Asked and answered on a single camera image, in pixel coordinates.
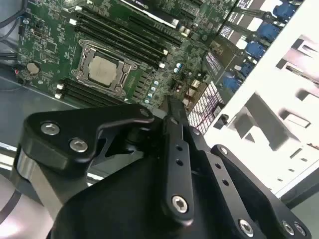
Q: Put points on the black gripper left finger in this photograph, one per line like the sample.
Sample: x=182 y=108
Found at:
x=112 y=114

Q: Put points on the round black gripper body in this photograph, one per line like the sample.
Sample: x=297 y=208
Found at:
x=119 y=211

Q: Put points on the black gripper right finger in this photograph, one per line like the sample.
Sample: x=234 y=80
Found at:
x=249 y=194

